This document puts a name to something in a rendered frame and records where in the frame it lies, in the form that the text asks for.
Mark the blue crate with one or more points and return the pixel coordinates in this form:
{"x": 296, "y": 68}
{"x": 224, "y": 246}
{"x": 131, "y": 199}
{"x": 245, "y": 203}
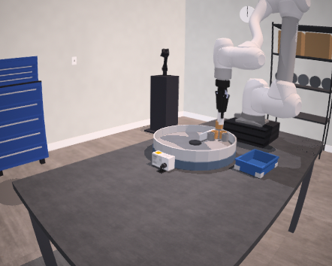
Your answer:
{"x": 256, "y": 163}

